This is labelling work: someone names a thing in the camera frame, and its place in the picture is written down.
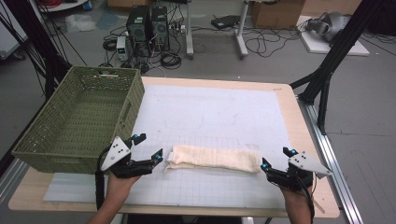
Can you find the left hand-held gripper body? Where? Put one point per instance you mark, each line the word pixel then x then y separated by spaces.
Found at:
pixel 116 152

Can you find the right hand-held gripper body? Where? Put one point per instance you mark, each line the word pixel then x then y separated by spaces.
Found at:
pixel 303 163

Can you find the green woven plastic basket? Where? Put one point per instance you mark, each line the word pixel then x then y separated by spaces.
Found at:
pixel 90 115

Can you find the cream towel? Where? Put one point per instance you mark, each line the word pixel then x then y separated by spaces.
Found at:
pixel 214 158

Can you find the person's right hand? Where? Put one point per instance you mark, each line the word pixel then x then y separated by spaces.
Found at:
pixel 295 196

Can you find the person's left hand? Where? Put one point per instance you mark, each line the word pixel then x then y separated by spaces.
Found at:
pixel 118 188

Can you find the white grid mat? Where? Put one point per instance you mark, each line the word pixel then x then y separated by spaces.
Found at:
pixel 211 112

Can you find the small white power supply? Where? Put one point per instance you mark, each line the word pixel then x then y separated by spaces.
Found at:
pixel 122 48

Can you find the white floor board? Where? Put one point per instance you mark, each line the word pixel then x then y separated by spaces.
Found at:
pixel 314 46

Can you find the large black computer tower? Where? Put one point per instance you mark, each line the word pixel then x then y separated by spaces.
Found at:
pixel 138 29

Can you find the slim black computer tower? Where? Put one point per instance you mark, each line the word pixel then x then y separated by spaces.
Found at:
pixel 160 28

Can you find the white power strip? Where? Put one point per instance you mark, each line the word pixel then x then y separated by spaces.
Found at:
pixel 177 28

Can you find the white desk leg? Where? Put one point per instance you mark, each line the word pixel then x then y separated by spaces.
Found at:
pixel 242 34
pixel 189 31

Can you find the blue floor sheet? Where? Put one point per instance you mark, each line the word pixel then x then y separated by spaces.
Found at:
pixel 107 19

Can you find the clear plastic bag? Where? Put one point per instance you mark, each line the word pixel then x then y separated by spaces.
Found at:
pixel 80 23

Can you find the grey rounded device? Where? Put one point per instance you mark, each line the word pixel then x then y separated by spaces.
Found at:
pixel 333 26

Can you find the flat brown cardboard box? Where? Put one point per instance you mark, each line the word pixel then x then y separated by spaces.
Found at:
pixel 127 3

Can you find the large brown cardboard box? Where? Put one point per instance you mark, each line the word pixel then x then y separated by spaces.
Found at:
pixel 277 14

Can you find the flat black device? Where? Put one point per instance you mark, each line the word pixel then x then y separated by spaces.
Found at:
pixel 224 21

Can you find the white round table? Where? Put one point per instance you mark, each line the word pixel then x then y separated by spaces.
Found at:
pixel 62 4

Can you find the white cabinet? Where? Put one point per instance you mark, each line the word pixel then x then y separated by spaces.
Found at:
pixel 11 37

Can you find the long aluminium rail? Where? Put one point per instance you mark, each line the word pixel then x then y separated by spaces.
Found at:
pixel 333 161

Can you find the short aluminium rail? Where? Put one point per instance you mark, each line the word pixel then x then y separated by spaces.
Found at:
pixel 12 180

